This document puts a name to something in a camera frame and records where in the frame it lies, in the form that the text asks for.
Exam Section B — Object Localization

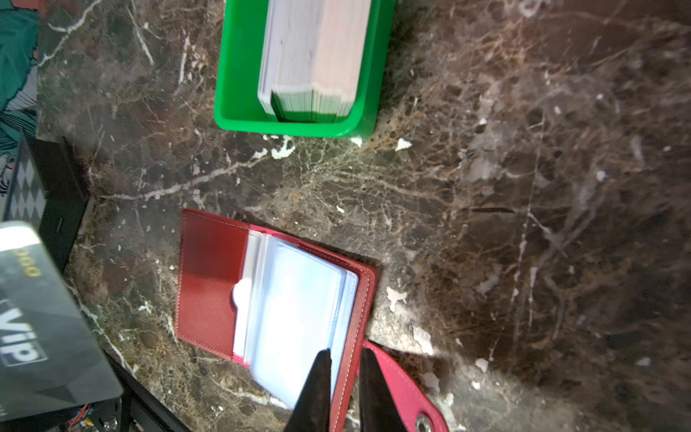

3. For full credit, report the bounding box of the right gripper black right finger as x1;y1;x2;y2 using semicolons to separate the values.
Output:
359;348;407;432

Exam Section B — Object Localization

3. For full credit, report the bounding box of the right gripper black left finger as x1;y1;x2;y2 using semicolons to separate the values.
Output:
284;349;331;432

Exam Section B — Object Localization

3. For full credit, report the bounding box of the green plastic tray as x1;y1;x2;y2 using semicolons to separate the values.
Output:
214;1;396;139

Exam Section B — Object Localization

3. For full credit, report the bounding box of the stack of credit cards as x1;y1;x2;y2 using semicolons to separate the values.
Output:
257;0;372;123

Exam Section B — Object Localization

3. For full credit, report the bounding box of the checkerboard calibration tag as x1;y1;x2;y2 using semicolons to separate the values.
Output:
1;135;90;272

